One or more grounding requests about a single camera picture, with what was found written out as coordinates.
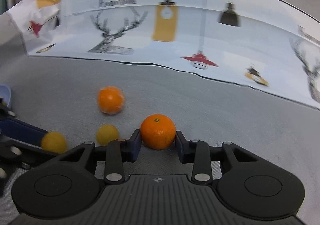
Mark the brown longan fruit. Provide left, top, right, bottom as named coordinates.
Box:
left=96, top=124, right=120, bottom=145
left=41, top=132, right=67, bottom=154

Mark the blue round plate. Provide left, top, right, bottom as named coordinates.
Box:
left=0, top=84, right=12, bottom=108

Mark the orange tangerine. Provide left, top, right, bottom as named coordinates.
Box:
left=140, top=114, right=176, bottom=150
left=97, top=87, right=125, bottom=115

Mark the printed deer tablecloth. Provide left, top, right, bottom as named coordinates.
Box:
left=7, top=0, right=319, bottom=108

